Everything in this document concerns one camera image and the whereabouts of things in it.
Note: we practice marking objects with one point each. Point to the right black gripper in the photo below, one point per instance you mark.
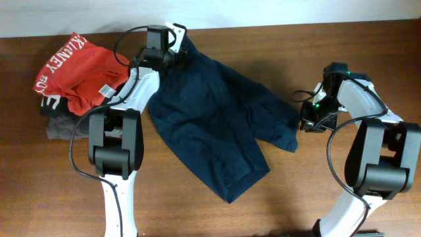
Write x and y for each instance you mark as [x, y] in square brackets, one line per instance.
[308, 122]

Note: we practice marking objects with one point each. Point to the red folded shirt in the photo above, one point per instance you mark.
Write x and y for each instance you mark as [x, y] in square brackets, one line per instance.
[79, 50]

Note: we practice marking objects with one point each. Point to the grey folded shirt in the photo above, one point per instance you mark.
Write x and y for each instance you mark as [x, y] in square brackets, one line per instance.
[61, 128]

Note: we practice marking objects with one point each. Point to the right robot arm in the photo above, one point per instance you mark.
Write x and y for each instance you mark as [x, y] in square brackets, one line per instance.
[382, 159]

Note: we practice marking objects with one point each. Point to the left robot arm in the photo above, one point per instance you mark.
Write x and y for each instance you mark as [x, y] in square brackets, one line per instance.
[115, 134]

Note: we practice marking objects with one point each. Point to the navy blue shorts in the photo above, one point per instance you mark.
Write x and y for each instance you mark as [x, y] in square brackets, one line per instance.
[212, 118]

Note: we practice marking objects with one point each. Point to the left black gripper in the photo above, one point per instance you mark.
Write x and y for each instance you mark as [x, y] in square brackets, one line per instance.
[181, 57]

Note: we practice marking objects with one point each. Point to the black folded shirt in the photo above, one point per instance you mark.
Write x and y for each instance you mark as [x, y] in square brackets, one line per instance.
[52, 107]

